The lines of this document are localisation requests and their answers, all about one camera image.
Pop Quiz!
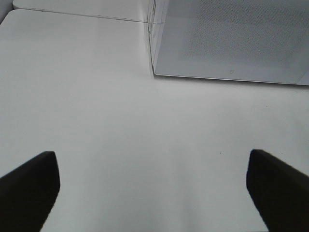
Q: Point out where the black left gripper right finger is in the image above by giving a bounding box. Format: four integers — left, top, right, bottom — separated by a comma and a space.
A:
246, 149, 309, 232

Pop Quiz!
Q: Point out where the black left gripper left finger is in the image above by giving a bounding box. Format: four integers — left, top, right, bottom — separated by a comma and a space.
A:
0, 151, 60, 232

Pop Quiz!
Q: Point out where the white microwave oven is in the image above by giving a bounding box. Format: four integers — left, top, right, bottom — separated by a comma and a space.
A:
146, 0, 309, 86

